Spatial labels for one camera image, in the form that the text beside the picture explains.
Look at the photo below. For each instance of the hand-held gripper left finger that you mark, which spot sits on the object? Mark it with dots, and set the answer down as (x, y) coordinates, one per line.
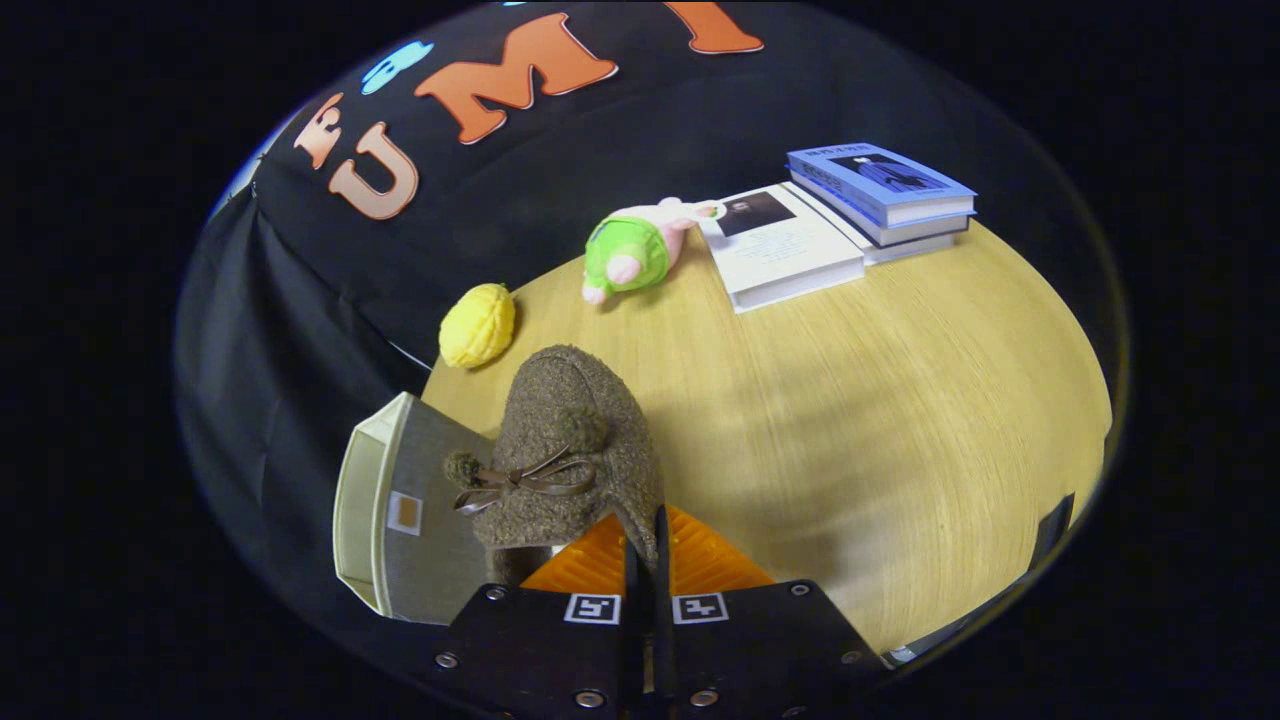
(530, 650)

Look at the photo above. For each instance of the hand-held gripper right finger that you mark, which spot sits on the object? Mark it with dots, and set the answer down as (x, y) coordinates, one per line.
(661, 590)

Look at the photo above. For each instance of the beige fabric storage box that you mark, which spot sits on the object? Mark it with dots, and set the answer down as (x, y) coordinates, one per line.
(420, 570)

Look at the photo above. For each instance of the brown fuzzy shoe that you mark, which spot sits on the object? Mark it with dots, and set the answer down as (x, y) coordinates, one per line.
(580, 410)

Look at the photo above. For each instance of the yellow plush ball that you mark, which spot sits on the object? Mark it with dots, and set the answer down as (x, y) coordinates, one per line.
(477, 325)

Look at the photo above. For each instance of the green and pink plush toy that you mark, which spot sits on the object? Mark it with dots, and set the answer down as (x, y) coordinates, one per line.
(630, 255)

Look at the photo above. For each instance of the white book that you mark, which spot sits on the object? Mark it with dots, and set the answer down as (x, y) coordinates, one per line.
(790, 255)

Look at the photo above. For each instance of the black backdrop cloth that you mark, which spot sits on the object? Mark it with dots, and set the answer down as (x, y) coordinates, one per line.
(650, 150)

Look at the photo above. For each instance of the blue book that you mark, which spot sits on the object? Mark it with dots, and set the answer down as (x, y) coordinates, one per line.
(880, 180)

